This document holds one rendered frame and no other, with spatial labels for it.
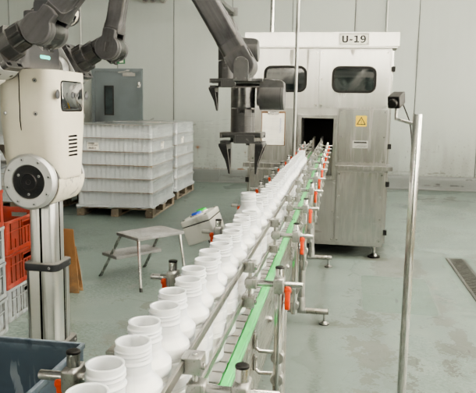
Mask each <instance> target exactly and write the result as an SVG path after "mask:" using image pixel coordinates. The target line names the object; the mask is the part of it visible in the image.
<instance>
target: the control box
mask: <svg viewBox="0 0 476 393"><path fill-rule="evenodd" d="M201 212H202V213H200V214H196V215H194V216H189V217H188V218H186V219H185V220H183V221H182V222H181V225H182V227H183V231H184V234H185V236H186V240H187V242H188V245H189V246H192V245H195V244H198V243H202V242H205V241H209V243H210V242H211V237H210V235H209V234H204V233H202V232H201V231H202V229H214V227H215V219H217V218H220V219H222V216H221V215H220V212H219V209H218V206H214V207H211V208H207V209H206V210H203V211H201ZM222 226H223V229H224V228H225V226H224V223H223V220H222Z"/></svg>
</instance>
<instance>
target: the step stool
mask: <svg viewBox="0 0 476 393"><path fill-rule="evenodd" d="M181 234H184V231H182V230H179V229H175V228H170V227H166V226H163V225H159V226H154V227H148V228H139V229H133V230H127V231H121V232H117V233H116V235H118V236H119V237H118V239H117V240H116V242H115V245H114V246H113V248H112V250H109V251H104V252H102V255H104V256H107V257H108V259H107V260H106V262H105V265H104V267H103V268H102V270H101V273H100V274H99V275H98V276H102V275H103V274H104V272H105V269H106V267H107V266H108V263H109V261H110V260H111V258H112V259H115V260H118V259H123V258H127V257H135V256H137V258H138V273H139V292H143V288H142V274H141V258H140V255H144V254H148V257H147V259H146V261H145V263H144V266H143V267H146V266H147V263H148V261H149V259H150V257H151V255H152V253H157V252H161V251H162V249H161V248H158V247H155V246H156V244H157V241H158V239H159V238H161V237H166V236H171V235H179V245H180V251H181V257H182V264H183V267H184V266H186V265H185V260H184V253H183V242H182V236H181ZM121 237H124V238H128V239H132V240H135V241H137V246H131V247H127V248H122V249H117V250H116V247H117V246H118V243H119V240H120V239H121ZM148 239H155V242H154V244H153V246H150V245H148V244H144V245H141V244H140V241H143V240H148Z"/></svg>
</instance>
